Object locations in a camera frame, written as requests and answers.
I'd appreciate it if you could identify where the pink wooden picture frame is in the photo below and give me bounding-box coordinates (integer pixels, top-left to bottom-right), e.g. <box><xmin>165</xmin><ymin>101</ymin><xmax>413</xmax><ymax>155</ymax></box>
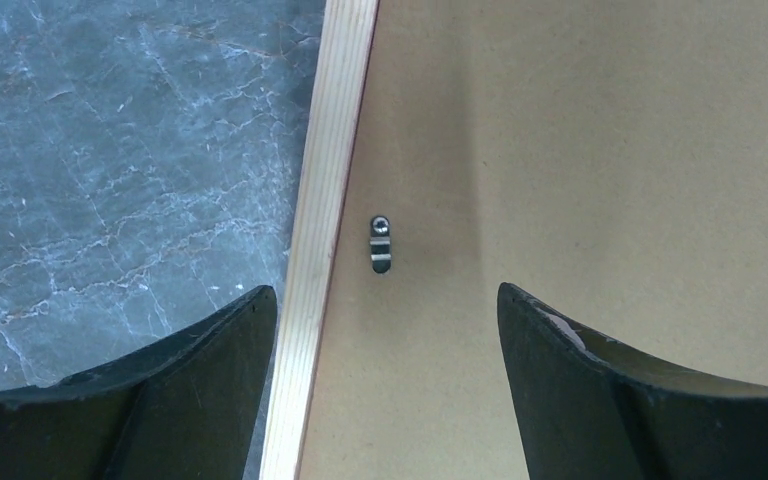
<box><xmin>259</xmin><ymin>0</ymin><xmax>379</xmax><ymax>480</ymax></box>

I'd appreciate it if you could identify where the brown backing board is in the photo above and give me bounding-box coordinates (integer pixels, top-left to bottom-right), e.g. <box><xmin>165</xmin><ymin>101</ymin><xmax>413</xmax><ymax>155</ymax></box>
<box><xmin>299</xmin><ymin>1</ymin><xmax>768</xmax><ymax>479</ymax></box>

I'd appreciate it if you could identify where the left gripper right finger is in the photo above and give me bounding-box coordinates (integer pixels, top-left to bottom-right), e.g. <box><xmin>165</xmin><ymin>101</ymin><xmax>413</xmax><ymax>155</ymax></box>
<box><xmin>497</xmin><ymin>283</ymin><xmax>768</xmax><ymax>479</ymax></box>

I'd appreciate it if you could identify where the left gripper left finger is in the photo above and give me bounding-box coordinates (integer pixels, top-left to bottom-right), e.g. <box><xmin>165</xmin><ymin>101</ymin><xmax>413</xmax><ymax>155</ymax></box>
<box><xmin>0</xmin><ymin>286</ymin><xmax>277</xmax><ymax>479</ymax></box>

